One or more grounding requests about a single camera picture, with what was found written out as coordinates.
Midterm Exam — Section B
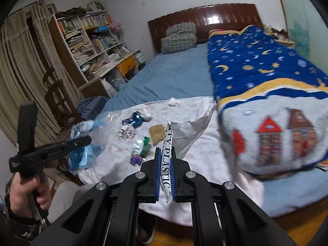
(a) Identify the white plastic bag strip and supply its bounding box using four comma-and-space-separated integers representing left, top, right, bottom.
160, 121, 172, 203

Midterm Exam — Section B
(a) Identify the brown cardboard piece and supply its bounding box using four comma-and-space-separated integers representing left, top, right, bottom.
149, 124, 166, 145

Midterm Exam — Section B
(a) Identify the crushed blue can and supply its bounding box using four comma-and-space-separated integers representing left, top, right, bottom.
122, 112, 144, 128

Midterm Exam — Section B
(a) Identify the person's left hand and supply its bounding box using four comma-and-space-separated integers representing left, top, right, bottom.
9, 173, 51, 218

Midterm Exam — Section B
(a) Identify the purple wrapper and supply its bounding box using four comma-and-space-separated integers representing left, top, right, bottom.
130, 154, 144, 166

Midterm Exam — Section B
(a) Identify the green white wrapper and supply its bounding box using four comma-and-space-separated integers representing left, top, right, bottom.
132, 137, 151, 158

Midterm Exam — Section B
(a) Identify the white floral cloth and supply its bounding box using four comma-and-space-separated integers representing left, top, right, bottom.
77, 96, 265, 227

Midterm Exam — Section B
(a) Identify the clear plastic bag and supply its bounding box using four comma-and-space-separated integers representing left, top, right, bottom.
169, 97, 216, 159

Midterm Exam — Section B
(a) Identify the crumpled grey white wrapper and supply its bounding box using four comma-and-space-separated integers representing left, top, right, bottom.
118, 124, 136, 139

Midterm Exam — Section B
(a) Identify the clear blue plastic bottle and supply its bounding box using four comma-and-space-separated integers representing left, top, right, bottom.
67, 110, 122, 173

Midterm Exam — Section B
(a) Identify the dark wooden chair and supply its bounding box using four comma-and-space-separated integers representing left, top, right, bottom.
43, 67, 83, 128

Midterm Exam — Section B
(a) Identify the white crumpled paper ball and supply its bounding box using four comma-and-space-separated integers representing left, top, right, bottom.
169, 97, 180, 107

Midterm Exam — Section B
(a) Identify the blue bed sheet mattress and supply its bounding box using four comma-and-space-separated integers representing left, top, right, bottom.
104, 43, 327, 216

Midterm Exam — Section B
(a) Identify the beige curtain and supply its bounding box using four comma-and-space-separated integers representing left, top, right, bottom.
1, 0, 82, 146

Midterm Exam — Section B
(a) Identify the blue star moon blanket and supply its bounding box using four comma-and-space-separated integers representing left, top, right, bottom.
207, 25, 327, 176

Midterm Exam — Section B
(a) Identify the white wooden bookshelf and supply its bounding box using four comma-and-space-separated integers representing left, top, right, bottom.
48, 1, 146, 98

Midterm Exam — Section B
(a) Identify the plaid grey pillow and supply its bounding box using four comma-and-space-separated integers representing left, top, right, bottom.
161, 22, 197, 54

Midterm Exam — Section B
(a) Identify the dark wooden headboard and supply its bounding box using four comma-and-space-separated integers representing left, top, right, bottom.
148, 3, 263, 54

